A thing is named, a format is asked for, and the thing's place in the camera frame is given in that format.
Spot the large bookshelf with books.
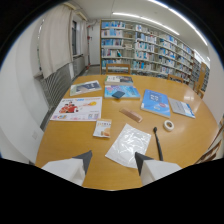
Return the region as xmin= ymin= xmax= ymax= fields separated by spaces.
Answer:
xmin=99 ymin=19 xmax=211 ymax=93

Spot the white curtain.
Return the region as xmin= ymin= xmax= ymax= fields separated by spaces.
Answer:
xmin=38 ymin=3 xmax=75 ymax=79
xmin=78 ymin=20 xmax=90 ymax=69

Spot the white tape roll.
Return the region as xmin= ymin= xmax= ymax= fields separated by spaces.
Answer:
xmin=163 ymin=120 xmax=175 ymax=132

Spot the wall radiator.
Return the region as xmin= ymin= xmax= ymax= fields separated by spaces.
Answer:
xmin=34 ymin=62 xmax=73 ymax=114

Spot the grey and blue book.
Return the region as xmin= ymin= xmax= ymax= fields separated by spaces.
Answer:
xmin=168 ymin=97 xmax=196 ymax=119

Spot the black pen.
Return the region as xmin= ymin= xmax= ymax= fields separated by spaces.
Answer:
xmin=152 ymin=126 xmax=164 ymax=162

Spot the white poster with red print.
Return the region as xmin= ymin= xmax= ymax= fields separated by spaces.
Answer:
xmin=49 ymin=96 xmax=103 ymax=122

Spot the wooden comb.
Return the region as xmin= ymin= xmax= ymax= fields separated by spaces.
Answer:
xmin=119 ymin=107 xmax=144 ymax=124

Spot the blue thick book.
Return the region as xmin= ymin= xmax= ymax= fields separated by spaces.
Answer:
xmin=140 ymin=88 xmax=172 ymax=119

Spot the blue patterned book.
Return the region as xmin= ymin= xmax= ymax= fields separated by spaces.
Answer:
xmin=104 ymin=84 xmax=142 ymax=100

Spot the wooden chair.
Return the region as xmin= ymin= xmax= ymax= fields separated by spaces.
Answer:
xmin=193 ymin=80 xmax=206 ymax=100
xmin=166 ymin=73 xmax=185 ymax=84
xmin=105 ymin=63 xmax=132 ymax=76
xmin=194 ymin=114 xmax=224 ymax=165

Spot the dark blue small box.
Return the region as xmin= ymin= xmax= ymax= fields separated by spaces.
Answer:
xmin=111 ymin=90 xmax=126 ymax=100

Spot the grey magazine with dark cover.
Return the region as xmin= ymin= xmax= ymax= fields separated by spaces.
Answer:
xmin=69 ymin=80 xmax=102 ymax=97

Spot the clear plastic bag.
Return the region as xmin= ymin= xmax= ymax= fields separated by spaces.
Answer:
xmin=104 ymin=123 xmax=152 ymax=169

